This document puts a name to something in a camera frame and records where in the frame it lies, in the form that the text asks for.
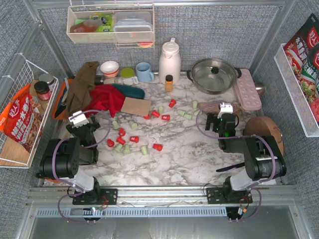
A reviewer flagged red capsule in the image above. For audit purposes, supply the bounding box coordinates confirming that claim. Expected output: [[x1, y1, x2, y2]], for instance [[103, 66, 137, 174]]
[[119, 128, 126, 136], [152, 110, 160, 118], [107, 139, 115, 147], [153, 144, 163, 151], [144, 114, 151, 120], [116, 136, 126, 145], [168, 99, 176, 108]]

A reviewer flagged green capsule mid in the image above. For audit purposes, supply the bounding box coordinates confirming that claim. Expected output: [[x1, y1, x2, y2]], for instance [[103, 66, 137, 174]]
[[123, 144, 131, 155], [129, 120, 138, 129], [112, 121, 120, 130]]

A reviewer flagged brown cloth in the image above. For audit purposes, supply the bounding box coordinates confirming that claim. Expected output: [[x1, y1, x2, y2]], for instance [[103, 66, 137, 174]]
[[64, 61, 100, 117]]

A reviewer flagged red cloth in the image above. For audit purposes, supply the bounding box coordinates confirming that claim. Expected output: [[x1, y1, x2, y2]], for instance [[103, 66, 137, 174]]
[[83, 85, 126, 118]]

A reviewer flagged brown cardboard sheet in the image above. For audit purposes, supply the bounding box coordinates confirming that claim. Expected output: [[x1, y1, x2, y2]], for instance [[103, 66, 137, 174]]
[[121, 97, 152, 117]]

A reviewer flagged teal storage basket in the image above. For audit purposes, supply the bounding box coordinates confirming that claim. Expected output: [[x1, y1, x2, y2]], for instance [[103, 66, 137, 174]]
[[112, 84, 145, 100]]

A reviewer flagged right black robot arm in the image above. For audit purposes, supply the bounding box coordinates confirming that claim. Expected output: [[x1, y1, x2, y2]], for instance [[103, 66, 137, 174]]
[[205, 113, 287, 203]]

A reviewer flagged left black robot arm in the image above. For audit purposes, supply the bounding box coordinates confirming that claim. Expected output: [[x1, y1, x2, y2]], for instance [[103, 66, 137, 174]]
[[36, 115, 101, 201]]

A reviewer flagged orange tray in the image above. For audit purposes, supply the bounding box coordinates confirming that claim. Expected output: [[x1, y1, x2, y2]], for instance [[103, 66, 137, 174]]
[[51, 82, 67, 120]]

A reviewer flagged green capsule right cluster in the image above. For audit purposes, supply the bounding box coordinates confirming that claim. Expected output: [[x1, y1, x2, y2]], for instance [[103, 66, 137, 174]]
[[194, 109, 202, 116]]

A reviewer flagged round wooden board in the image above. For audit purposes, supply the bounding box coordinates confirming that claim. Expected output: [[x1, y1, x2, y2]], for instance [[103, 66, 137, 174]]
[[243, 116, 284, 155]]

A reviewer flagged green capsule lower left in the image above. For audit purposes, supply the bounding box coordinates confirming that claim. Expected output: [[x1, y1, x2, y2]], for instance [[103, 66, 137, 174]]
[[114, 144, 123, 153]]

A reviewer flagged green capsule upper right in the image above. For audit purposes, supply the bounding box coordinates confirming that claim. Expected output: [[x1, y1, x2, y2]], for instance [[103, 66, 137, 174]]
[[192, 101, 198, 110]]

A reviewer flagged green capsule right low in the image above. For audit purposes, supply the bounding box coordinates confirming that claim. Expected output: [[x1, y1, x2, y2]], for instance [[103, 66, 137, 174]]
[[183, 114, 193, 120]]

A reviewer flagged pink egg tray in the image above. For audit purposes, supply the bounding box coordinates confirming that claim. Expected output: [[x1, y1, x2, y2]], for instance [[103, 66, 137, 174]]
[[233, 68, 262, 111]]

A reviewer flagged purple knife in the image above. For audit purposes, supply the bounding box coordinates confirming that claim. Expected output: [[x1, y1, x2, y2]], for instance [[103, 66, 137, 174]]
[[216, 162, 245, 172]]

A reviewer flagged green capsule right left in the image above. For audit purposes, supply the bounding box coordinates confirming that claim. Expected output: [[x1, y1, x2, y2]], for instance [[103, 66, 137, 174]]
[[177, 110, 185, 117]]

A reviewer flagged steel pot with lid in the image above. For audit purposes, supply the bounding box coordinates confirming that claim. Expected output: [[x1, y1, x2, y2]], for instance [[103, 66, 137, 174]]
[[186, 58, 242, 95]]

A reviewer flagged red capsule two lower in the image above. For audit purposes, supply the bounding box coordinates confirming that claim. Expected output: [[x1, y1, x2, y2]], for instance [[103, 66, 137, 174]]
[[130, 136, 139, 143]]

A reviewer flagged steel ladle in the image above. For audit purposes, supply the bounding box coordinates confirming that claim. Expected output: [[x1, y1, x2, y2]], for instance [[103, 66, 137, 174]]
[[254, 82, 266, 97]]

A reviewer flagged red capsule number two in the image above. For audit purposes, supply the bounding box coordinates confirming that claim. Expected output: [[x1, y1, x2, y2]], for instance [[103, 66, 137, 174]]
[[161, 115, 170, 121]]

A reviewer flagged red lid jar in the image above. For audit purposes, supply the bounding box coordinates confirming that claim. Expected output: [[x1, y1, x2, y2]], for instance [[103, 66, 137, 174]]
[[34, 81, 51, 101]]

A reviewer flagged green capsule bottom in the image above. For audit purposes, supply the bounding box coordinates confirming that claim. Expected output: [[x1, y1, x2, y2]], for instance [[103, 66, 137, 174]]
[[141, 145, 148, 155]]

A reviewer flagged silver lid jar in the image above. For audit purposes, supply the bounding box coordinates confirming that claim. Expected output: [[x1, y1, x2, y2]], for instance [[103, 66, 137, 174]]
[[39, 73, 55, 91]]

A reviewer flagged red seasoning bag left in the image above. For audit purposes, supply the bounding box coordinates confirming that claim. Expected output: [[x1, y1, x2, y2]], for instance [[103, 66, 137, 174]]
[[0, 84, 42, 152]]

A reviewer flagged white orange striped bowl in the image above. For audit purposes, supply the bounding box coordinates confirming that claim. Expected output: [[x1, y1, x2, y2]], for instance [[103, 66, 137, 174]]
[[100, 61, 119, 78]]

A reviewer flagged orange spice jar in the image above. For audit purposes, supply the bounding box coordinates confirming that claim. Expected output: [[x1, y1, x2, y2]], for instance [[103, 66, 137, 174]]
[[165, 75, 173, 92]]

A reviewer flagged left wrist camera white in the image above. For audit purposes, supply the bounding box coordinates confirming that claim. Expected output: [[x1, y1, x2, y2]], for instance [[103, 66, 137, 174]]
[[68, 111, 89, 127]]

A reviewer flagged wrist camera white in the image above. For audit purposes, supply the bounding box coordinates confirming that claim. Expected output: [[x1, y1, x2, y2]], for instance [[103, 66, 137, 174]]
[[68, 111, 89, 127], [217, 102, 233, 118]]

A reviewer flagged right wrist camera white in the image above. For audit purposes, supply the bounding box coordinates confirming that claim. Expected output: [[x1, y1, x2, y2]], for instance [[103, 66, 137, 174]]
[[217, 102, 233, 118]]

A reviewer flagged white wire basket left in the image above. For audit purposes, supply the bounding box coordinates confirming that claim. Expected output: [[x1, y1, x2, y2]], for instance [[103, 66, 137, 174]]
[[0, 53, 59, 168]]

